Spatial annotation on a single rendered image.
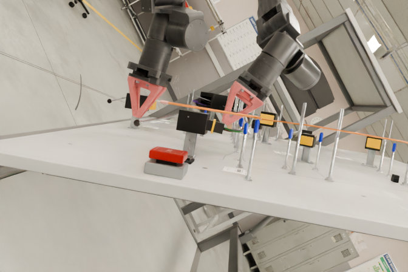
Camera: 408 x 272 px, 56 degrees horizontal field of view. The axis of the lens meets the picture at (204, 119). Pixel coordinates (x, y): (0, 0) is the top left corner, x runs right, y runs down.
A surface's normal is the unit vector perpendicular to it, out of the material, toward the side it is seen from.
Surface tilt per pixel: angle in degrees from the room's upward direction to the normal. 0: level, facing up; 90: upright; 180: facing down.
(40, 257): 0
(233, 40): 90
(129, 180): 90
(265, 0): 113
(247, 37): 90
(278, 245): 90
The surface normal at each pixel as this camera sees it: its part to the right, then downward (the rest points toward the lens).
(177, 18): -0.74, 0.25
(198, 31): 0.67, 0.27
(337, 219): -0.09, 0.04
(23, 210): 0.89, -0.45
